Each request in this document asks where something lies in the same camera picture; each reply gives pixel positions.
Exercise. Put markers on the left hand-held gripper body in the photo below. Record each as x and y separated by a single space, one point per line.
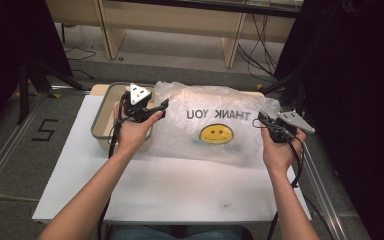
139 95

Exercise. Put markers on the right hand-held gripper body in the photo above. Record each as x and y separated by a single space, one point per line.
295 121

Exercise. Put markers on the clear plastic bag smiley print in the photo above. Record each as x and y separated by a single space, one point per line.
186 140

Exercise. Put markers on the beige storage bin grey rim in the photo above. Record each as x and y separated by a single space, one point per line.
105 113

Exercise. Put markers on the person's right hand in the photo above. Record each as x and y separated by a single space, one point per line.
280 156

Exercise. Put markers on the person's left hand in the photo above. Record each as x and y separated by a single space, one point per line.
131 136

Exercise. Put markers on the black metal stand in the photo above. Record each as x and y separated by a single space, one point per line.
23 90
296 86

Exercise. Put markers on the black curtain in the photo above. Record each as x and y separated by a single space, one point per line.
363 100
13 40

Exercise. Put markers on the light wooden desk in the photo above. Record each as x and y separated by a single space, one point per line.
166 18

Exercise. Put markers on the person's legs in jeans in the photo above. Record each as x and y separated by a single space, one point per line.
153 232

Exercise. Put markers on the metal floor rail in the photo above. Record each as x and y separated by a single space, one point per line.
326 200
3 160

